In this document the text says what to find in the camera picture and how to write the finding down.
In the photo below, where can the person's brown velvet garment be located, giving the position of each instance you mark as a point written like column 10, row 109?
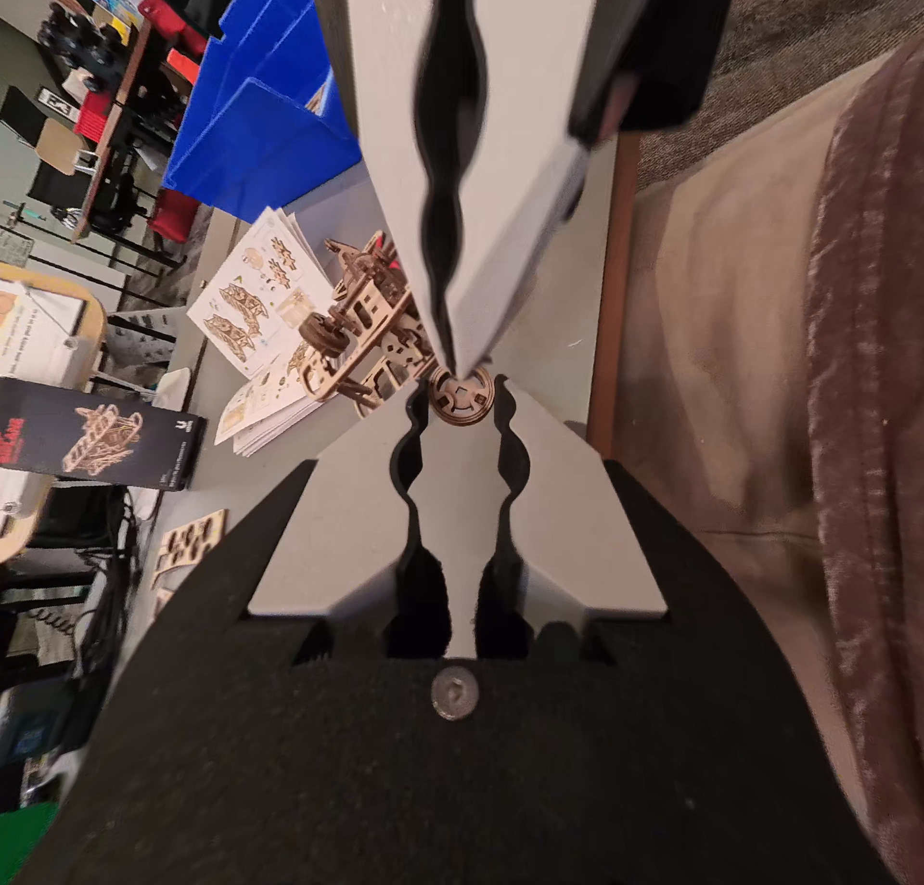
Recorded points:
column 881, row 394

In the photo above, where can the black chair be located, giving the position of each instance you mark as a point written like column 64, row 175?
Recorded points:
column 58, row 185

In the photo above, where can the red stool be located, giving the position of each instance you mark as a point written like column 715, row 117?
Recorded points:
column 173, row 214

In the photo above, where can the black model kit box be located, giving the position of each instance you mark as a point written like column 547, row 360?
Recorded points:
column 94, row 434

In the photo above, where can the wooden board with paper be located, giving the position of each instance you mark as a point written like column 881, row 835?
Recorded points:
column 43, row 322

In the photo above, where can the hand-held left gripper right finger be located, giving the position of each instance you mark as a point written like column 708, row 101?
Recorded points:
column 585, row 538

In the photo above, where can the wooden part sheet small cutouts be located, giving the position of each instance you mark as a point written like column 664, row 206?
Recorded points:
column 164, row 600

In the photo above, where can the wooden part sheet oval holes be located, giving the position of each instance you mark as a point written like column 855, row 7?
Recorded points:
column 191, row 546

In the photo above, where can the wooden biplane model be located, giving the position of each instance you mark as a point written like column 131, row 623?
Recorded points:
column 368, row 307

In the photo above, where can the small wooden wheel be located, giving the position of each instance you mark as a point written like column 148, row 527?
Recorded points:
column 462, row 403

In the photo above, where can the pile of black devices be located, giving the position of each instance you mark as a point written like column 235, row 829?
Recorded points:
column 83, row 44

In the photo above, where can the blue plastic bin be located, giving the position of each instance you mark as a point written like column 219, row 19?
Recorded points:
column 260, row 156
column 274, row 26

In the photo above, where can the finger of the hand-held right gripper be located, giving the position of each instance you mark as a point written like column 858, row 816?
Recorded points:
column 527, row 105
column 382, row 105

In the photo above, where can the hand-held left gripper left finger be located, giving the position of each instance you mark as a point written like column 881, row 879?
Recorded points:
column 332, row 538

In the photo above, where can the open instruction booklet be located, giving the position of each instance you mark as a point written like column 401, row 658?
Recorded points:
column 231, row 307

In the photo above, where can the grey desk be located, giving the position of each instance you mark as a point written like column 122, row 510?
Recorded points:
column 563, row 322

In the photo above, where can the green plastic bin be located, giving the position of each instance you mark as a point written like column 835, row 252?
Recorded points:
column 25, row 845

